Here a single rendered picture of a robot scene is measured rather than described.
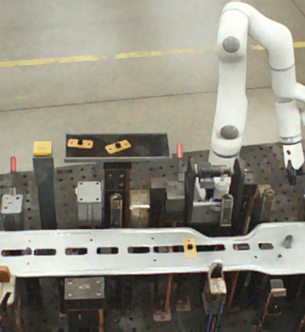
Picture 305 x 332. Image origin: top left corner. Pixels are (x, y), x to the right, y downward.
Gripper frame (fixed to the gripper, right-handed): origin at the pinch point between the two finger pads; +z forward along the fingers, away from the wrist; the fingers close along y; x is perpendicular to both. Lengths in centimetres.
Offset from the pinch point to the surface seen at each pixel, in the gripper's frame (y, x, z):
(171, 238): -57, 26, -2
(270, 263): -49, -5, 11
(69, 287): -93, 43, -3
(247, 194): -32.4, 7.1, -7.4
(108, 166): -51, 49, -26
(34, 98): 99, 213, -20
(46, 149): -62, 65, -37
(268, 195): -31.9, -0.4, -6.5
